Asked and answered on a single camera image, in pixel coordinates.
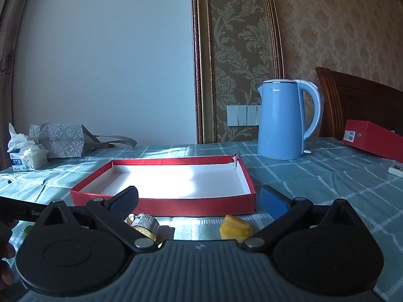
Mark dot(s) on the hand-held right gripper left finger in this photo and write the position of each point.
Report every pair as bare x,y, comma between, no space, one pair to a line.
126,202

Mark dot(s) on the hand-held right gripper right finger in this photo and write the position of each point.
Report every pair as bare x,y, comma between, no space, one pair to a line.
273,205

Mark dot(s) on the green cucumber piece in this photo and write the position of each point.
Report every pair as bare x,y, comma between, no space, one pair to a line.
28,230

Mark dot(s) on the silver fish chunk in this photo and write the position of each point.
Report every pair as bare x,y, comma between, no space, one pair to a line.
144,223

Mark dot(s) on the shallow red cardboard box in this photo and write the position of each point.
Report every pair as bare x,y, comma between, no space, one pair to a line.
189,179

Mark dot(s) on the person's left hand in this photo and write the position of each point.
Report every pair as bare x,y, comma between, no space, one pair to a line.
5,253

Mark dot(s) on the white tissue pack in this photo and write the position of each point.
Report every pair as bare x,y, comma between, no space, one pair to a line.
26,157

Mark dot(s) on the light blue electric kettle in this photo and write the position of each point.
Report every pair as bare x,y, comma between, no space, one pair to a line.
280,125

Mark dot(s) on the grey patterned paper bag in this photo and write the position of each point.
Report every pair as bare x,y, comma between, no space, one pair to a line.
63,140

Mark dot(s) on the red labelled carton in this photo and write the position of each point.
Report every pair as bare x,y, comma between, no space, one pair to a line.
377,140

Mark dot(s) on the wooden chair back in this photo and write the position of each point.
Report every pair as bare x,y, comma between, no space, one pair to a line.
352,107

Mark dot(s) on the white remote control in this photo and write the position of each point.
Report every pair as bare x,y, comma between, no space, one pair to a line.
396,168

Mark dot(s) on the white wall switch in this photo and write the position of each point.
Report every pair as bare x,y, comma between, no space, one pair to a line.
252,114
259,113
242,115
232,115

